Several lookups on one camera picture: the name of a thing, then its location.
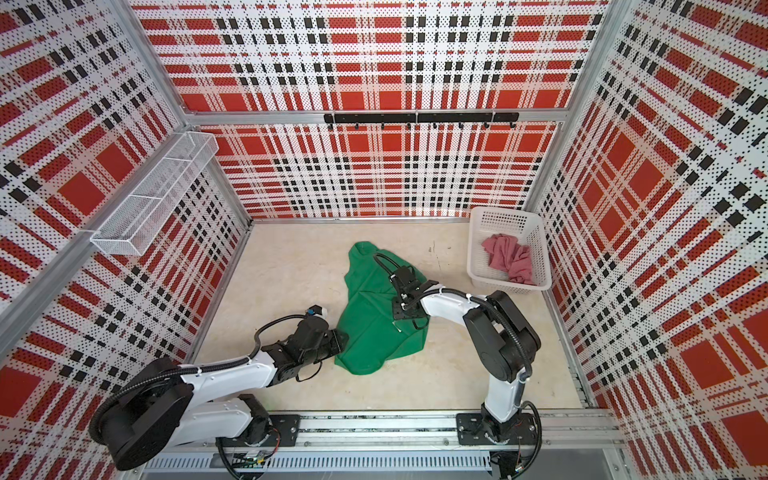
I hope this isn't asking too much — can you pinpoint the green tank top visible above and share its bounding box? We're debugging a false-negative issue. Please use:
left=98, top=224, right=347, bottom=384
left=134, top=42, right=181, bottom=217
left=334, top=241, right=430, bottom=375

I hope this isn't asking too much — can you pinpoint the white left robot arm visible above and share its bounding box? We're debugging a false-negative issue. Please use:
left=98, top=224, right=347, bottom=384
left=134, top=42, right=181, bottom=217
left=88, top=307, right=349, bottom=471

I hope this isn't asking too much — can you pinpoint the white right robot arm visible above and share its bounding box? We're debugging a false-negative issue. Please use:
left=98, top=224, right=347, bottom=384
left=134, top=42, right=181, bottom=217
left=388, top=267, right=541, bottom=444

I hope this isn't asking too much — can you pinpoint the maroon crumpled tank top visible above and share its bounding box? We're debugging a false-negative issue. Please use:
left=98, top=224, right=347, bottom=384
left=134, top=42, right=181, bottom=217
left=481, top=234, right=534, bottom=285

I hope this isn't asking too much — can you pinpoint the white perforated plastic basket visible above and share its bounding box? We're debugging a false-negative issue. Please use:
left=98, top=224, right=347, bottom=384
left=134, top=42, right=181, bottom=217
left=467, top=207, right=552, bottom=294

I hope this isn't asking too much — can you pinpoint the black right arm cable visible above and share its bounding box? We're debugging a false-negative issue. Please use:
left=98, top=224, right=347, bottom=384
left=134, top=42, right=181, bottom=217
left=373, top=253, right=535, bottom=385

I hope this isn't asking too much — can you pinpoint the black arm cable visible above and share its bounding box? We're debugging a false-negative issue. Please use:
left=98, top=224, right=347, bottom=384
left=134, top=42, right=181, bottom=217
left=88, top=313, right=313, bottom=445
left=373, top=253, right=535, bottom=385

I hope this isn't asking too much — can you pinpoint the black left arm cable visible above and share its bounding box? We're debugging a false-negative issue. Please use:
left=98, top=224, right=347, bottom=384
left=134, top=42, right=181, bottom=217
left=88, top=313, right=313, bottom=445

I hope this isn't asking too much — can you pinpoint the black wall hook rail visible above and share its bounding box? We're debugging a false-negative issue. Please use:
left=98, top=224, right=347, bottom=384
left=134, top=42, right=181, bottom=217
left=323, top=112, right=520, bottom=127

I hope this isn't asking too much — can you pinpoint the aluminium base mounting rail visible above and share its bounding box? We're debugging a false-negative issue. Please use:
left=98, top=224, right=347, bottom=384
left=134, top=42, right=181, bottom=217
left=272, top=409, right=624, bottom=453

